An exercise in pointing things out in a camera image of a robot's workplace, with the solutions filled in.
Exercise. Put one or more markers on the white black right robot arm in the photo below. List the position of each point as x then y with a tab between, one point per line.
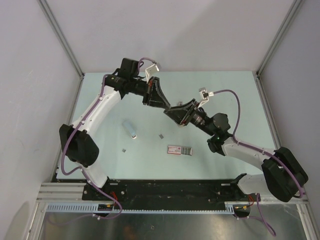
282	175

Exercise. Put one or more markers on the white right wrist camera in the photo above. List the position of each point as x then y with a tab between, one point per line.
205	96

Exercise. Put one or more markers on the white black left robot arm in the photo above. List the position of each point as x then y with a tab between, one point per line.
132	77

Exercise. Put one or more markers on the red white staple box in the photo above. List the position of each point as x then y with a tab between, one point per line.
179	150

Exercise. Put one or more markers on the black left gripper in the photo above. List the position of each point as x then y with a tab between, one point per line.
153	95

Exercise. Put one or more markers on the white slotted cable duct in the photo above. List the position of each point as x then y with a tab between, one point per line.
100	208

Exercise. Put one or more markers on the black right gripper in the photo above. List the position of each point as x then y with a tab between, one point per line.
181	115

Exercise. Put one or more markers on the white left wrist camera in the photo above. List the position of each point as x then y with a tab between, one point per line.
151	70

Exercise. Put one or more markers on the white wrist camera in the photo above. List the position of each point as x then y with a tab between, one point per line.
151	70
205	96

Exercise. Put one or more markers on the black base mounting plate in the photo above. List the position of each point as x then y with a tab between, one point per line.
137	194

